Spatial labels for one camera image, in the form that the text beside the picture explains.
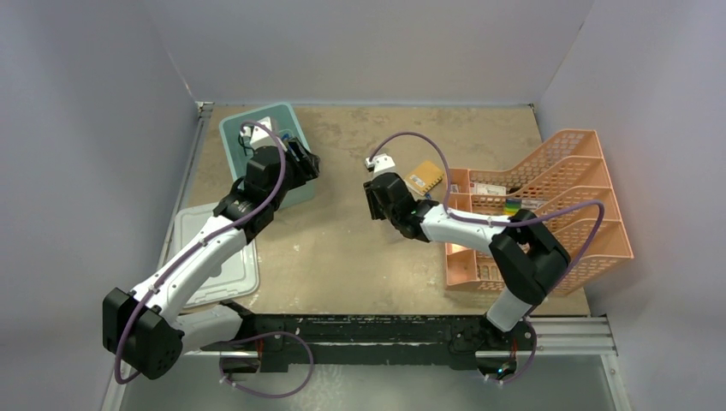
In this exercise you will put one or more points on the yellow spiral notebook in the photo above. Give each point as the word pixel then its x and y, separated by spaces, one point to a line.
pixel 424 177

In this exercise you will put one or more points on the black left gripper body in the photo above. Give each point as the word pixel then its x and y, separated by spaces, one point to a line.
pixel 299 171

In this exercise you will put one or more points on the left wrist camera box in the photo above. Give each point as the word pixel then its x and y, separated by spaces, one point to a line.
pixel 254 136

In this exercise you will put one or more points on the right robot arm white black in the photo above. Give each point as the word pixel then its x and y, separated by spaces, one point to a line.
pixel 529 258

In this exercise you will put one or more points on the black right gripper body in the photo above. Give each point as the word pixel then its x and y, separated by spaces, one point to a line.
pixel 377 211

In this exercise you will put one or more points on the orange plastic file organizer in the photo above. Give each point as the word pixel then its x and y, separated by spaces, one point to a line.
pixel 566 170

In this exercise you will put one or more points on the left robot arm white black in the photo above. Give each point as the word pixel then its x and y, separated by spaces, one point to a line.
pixel 145 327

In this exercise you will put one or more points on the white plastic bin lid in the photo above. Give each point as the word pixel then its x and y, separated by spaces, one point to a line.
pixel 239 275

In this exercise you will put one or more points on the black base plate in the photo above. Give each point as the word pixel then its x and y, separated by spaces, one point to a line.
pixel 459 342

